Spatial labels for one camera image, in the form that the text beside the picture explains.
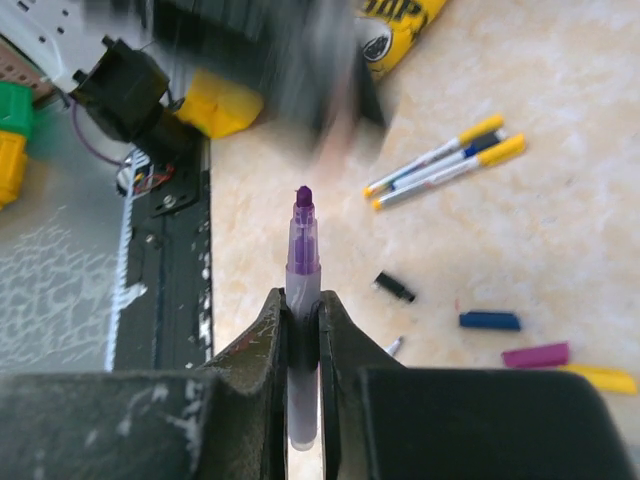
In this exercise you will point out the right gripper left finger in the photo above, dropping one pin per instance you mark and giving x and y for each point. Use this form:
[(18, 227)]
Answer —
[(223, 420)]

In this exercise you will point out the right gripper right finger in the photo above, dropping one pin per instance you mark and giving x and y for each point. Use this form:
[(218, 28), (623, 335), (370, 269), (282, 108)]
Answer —
[(383, 420)]

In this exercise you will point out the dark blue marker cap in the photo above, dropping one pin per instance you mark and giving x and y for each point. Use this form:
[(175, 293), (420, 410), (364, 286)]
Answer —
[(491, 320)]

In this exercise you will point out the grey translucent pen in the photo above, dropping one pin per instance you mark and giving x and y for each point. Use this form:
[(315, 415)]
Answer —
[(303, 294)]

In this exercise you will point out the magenta marker cap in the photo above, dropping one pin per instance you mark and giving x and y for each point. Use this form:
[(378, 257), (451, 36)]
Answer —
[(550, 355)]

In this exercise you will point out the blue cap yellow end marker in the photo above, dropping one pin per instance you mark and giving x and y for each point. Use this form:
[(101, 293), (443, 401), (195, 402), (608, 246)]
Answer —
[(479, 144)]

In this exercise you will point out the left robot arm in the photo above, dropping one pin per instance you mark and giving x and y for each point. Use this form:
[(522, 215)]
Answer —
[(83, 48)]

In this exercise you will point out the green yellow toy blocks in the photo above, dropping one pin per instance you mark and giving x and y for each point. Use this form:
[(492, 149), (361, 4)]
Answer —
[(17, 119)]

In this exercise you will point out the yellow snoopy t-shirt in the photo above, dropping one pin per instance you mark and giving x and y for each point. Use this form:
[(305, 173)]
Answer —
[(304, 61)]

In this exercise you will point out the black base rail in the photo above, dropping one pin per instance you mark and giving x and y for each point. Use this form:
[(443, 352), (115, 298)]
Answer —
[(162, 309)]

